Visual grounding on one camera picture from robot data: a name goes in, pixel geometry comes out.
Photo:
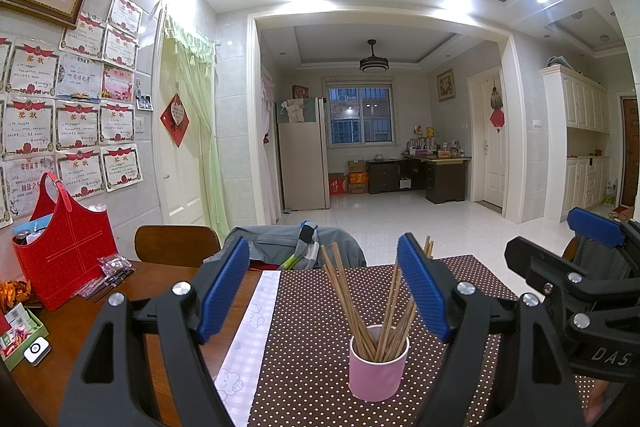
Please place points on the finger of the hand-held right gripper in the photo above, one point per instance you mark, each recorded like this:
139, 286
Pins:
595, 227
520, 257

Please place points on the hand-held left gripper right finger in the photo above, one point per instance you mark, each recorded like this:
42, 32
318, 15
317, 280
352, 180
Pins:
422, 282

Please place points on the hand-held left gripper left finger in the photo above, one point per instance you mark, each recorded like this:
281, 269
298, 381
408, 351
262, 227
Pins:
225, 287

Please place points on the bunch of chopsticks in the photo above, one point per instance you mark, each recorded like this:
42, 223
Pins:
350, 307

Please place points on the pink cup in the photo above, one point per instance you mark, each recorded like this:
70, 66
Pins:
377, 379

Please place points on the person's right hand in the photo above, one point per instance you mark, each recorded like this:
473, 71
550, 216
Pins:
595, 399

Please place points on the dark grey coat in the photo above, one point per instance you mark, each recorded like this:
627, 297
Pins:
600, 257

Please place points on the grey jacket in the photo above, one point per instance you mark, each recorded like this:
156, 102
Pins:
260, 247

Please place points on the white printed table runner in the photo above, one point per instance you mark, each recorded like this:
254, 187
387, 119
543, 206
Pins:
247, 347

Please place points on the wooden chair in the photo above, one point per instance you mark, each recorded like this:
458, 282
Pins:
175, 244

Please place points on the brown entry door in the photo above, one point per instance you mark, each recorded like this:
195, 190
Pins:
631, 147

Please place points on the plaid scarf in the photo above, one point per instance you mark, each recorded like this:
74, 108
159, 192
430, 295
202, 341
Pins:
305, 247

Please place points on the white panel door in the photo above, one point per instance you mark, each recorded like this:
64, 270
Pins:
492, 167

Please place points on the white tall cabinet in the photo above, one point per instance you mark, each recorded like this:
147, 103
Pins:
580, 132

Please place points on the brown polka-dot tablecloth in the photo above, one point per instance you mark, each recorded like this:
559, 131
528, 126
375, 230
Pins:
310, 357

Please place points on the clear plastic bag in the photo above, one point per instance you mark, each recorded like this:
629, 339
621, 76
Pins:
107, 277

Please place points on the orange cardboard box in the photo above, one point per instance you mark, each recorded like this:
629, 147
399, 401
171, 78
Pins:
358, 183

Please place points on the red cardboard box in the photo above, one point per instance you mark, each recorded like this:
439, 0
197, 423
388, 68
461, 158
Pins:
337, 183

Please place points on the brown cardboard box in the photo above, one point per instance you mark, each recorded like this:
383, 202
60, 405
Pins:
356, 166

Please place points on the row of desk ornaments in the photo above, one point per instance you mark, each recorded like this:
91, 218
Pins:
435, 147

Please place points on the red door hanging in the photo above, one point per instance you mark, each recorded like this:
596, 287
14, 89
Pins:
497, 117

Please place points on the silver refrigerator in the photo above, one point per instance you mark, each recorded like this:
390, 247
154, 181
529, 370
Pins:
302, 157

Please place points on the red tote bag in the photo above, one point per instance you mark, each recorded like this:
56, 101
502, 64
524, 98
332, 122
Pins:
70, 252

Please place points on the green curtain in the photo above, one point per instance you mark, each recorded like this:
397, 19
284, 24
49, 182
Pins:
200, 117

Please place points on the window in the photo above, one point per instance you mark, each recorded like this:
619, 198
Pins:
360, 112

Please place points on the small white device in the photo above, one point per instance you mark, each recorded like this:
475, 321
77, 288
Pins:
37, 351

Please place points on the orange wrappers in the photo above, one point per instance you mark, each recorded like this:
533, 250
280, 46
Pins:
15, 294

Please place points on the green tray box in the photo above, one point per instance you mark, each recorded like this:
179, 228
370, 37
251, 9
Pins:
20, 347

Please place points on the round ceiling lamp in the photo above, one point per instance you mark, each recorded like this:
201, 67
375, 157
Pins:
374, 63

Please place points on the red diamond wall decoration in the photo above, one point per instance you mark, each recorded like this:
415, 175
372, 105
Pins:
171, 114

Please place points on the white light switch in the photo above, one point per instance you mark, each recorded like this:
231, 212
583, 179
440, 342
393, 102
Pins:
141, 125

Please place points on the small framed wall picture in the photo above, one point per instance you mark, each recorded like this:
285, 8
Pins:
445, 85

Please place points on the small wall photos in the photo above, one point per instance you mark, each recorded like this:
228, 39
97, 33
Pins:
144, 102

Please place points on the wall of award certificates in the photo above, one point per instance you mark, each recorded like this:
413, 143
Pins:
75, 117

